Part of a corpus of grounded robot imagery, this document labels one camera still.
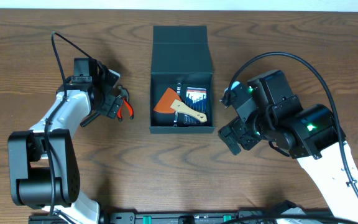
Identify black open gift box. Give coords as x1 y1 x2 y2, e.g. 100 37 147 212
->
150 26 214 134

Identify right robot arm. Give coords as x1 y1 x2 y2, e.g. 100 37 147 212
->
218 93 358 222

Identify red handled pliers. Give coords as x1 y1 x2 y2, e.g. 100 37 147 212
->
117 96 134 121

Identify precision screwdriver set case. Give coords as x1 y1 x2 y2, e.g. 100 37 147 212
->
184 87 207 126

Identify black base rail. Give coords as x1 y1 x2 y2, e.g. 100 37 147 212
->
27 210 333 224

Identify small hammer black handle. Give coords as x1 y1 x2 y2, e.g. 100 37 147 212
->
80 85 129 127

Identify orange scraper wooden handle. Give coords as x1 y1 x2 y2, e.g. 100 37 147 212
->
154 88 208 123

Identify silver combination wrench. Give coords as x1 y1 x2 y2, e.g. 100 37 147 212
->
173 83 181 127

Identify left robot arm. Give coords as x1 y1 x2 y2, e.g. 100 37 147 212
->
7 58 123 223

